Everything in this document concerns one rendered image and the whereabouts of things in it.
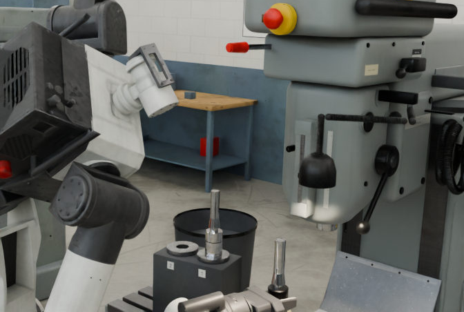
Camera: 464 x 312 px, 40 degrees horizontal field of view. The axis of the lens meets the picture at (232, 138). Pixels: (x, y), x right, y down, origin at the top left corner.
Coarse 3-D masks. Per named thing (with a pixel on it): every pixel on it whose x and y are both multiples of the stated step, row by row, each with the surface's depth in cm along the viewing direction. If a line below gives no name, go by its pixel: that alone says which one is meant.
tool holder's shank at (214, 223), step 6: (216, 192) 169; (216, 198) 169; (216, 204) 170; (216, 210) 170; (210, 216) 171; (216, 216) 170; (210, 222) 171; (216, 222) 171; (210, 228) 172; (216, 228) 171
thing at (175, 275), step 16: (160, 256) 175; (176, 256) 174; (192, 256) 175; (208, 256) 172; (224, 256) 172; (240, 256) 176; (160, 272) 176; (176, 272) 173; (192, 272) 170; (208, 272) 168; (224, 272) 167; (240, 272) 176; (160, 288) 176; (176, 288) 174; (192, 288) 171; (208, 288) 169; (224, 288) 169; (240, 288) 178; (160, 304) 177
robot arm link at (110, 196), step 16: (112, 192) 111; (128, 192) 115; (96, 208) 108; (112, 208) 110; (128, 208) 113; (96, 224) 110; (112, 224) 111; (128, 224) 114; (80, 240) 111; (96, 240) 110; (112, 240) 111; (96, 256) 110; (112, 256) 112
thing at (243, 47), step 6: (234, 42) 127; (240, 42) 128; (246, 42) 130; (228, 48) 126; (234, 48) 126; (240, 48) 127; (246, 48) 129; (252, 48) 131; (258, 48) 133; (264, 48) 135; (270, 48) 136
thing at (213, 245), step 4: (208, 236) 171; (220, 236) 171; (208, 240) 171; (212, 240) 170; (216, 240) 170; (220, 240) 171; (208, 244) 171; (212, 244) 171; (216, 244) 171; (220, 244) 172; (208, 248) 171; (212, 248) 171; (216, 248) 171; (220, 248) 172; (208, 252) 172; (212, 252) 171; (216, 252) 171; (220, 252) 172; (212, 256) 171; (216, 256) 171
